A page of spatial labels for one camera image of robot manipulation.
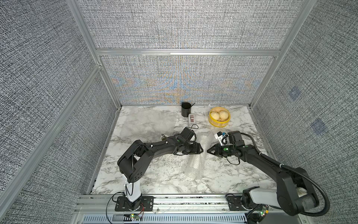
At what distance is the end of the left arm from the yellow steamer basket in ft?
0.98

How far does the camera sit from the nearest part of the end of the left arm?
68 centimetres

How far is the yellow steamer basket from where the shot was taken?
3.47ft
